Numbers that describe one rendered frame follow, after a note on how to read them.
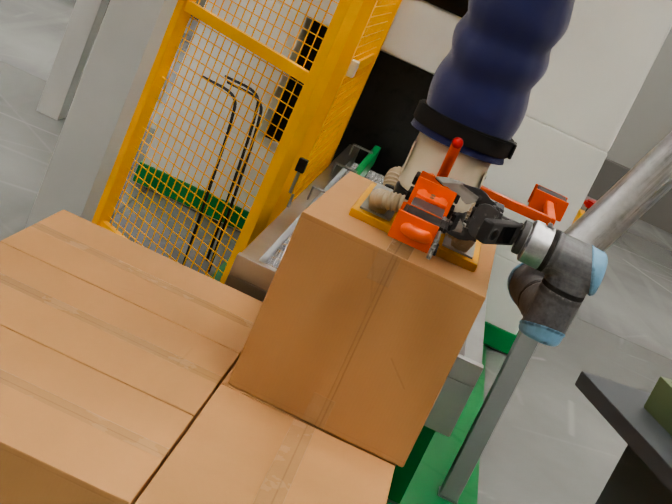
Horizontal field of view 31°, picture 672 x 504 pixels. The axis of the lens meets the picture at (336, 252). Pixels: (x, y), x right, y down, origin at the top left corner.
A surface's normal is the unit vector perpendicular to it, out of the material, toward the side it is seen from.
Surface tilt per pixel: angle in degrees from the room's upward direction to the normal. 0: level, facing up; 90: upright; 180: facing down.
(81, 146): 90
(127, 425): 0
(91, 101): 90
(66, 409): 0
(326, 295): 90
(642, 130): 90
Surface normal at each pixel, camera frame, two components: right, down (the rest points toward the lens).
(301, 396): -0.17, 0.20
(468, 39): -0.52, -0.40
